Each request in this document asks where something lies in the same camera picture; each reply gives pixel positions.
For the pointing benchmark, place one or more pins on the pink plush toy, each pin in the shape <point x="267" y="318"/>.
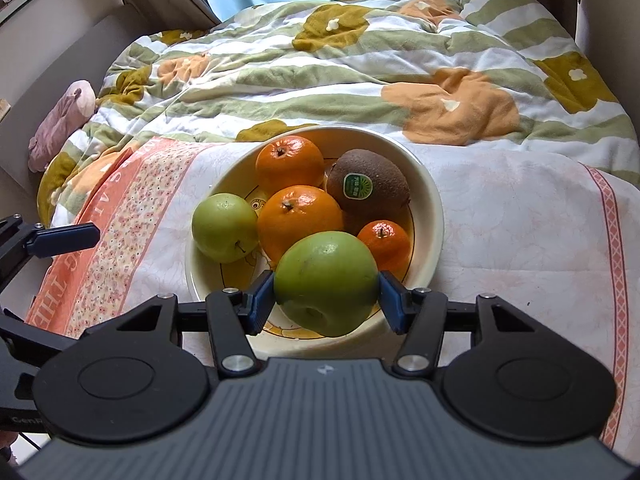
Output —
<point x="62" y="122"/>

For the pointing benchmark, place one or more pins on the floral striped blanket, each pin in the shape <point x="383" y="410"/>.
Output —
<point x="350" y="70"/>

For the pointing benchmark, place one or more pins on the kiwi with green sticker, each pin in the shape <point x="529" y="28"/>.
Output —
<point x="367" y="185"/>

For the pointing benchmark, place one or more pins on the large orange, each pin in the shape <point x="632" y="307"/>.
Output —
<point x="300" y="222"/>
<point x="289" y="165"/>

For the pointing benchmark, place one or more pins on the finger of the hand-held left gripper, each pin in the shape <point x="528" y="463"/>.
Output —
<point x="65" y="239"/>
<point x="30" y="335"/>

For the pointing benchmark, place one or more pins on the small tangerine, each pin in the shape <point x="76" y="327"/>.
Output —
<point x="386" y="242"/>

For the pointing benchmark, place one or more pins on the pink and white printed cloth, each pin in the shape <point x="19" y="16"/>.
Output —
<point x="525" y="240"/>

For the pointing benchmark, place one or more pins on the grey upholstered bed frame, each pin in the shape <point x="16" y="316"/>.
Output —
<point x="55" y="55"/>

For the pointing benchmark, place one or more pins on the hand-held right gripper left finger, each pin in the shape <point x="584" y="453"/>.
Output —
<point x="260" y="302"/>

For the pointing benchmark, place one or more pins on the cream ceramic bowl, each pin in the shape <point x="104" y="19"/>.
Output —
<point x="425" y="220"/>

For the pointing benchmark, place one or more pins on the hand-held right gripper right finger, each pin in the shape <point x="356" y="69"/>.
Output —
<point x="392" y="302"/>

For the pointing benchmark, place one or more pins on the green apple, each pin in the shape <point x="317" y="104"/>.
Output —
<point x="225" y="227"/>
<point x="325" y="285"/>

